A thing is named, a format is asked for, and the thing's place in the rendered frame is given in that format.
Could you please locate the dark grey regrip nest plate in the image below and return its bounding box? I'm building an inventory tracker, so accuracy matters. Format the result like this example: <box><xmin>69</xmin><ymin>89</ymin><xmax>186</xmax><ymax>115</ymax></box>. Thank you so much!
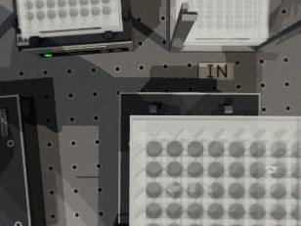
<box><xmin>118</xmin><ymin>92</ymin><xmax>261</xmax><ymax>223</ymax></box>

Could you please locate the grey flat base plate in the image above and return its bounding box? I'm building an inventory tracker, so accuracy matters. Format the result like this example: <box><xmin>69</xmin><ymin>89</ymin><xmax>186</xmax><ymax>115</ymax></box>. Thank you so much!
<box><xmin>0</xmin><ymin>0</ymin><xmax>301</xmax><ymax>226</ymax></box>

